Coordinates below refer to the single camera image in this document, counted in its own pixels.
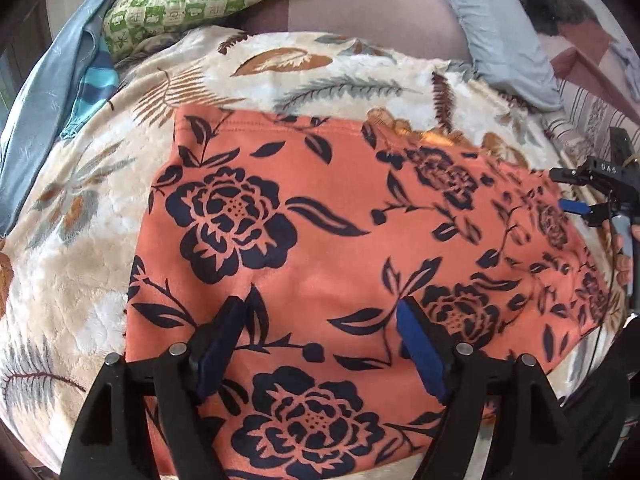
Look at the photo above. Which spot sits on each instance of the person right hand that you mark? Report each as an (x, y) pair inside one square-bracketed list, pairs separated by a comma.
[(623, 265)]

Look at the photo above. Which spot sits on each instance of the striped floral bedding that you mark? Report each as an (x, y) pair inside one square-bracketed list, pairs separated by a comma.
[(581, 128)]

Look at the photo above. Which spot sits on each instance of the orange floral blouse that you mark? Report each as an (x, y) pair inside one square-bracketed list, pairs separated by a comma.
[(320, 225)]

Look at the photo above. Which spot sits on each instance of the pink mauve bed sheet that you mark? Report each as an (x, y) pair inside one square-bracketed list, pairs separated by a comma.
[(419, 28)]

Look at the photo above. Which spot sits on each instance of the black furry garment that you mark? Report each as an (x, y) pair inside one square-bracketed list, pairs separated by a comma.
[(548, 15)]

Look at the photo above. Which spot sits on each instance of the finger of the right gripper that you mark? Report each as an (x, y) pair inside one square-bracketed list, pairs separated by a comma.
[(574, 206)]

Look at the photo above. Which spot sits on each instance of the light blue pillow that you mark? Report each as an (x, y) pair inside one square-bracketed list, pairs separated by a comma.
[(506, 51)]

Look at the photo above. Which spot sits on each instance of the teal striped cloth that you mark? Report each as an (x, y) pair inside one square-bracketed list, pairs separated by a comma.
[(96, 87)]

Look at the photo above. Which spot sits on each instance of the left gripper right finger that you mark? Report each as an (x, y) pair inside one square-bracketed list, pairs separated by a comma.
[(531, 439)]

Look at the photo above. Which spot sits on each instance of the blue denim garment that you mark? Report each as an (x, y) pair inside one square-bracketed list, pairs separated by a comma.
[(44, 104)]

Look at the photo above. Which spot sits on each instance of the crumpled grey purple cloth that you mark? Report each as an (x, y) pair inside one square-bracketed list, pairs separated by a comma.
[(630, 63)]

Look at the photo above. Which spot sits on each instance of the leaf pattern fleece blanket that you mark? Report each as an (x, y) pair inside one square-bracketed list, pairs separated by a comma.
[(66, 265)]

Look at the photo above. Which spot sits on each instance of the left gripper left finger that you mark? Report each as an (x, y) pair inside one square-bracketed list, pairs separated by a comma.
[(111, 438)]

